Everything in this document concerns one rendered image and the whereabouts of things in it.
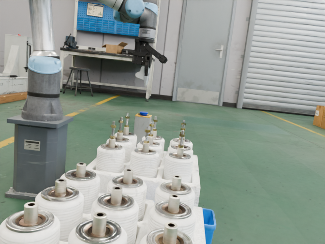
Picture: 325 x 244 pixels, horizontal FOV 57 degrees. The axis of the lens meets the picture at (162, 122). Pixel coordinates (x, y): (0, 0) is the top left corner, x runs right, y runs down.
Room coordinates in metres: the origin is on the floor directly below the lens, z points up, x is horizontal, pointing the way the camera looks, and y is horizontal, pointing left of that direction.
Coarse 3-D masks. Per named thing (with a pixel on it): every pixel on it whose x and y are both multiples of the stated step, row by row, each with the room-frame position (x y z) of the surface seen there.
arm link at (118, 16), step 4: (116, 12) 1.32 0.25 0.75; (116, 16) 1.33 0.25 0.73; (120, 16) 1.33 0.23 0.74; (140, 16) 1.36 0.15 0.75; (116, 20) 1.36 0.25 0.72; (120, 20) 1.35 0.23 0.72; (124, 20) 1.34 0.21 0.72; (128, 20) 1.32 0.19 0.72; (132, 20) 1.33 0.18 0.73; (136, 20) 1.36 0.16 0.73
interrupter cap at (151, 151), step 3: (135, 150) 0.98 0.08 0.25; (138, 150) 0.99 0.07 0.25; (141, 150) 1.00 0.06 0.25; (150, 150) 1.01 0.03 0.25; (153, 150) 1.01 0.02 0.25; (141, 153) 0.96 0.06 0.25; (144, 153) 0.95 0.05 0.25; (147, 153) 0.96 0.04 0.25; (150, 153) 0.96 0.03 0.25; (153, 153) 0.97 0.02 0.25
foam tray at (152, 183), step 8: (88, 168) 0.96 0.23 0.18; (128, 168) 1.00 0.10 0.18; (160, 168) 1.04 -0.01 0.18; (192, 168) 1.08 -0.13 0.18; (104, 176) 0.92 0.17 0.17; (112, 176) 0.92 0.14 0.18; (136, 176) 0.94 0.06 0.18; (160, 176) 0.96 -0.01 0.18; (192, 176) 1.00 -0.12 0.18; (104, 184) 0.92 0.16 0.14; (152, 184) 0.91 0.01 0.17; (192, 184) 0.92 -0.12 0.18; (104, 192) 0.92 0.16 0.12; (152, 192) 0.91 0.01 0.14
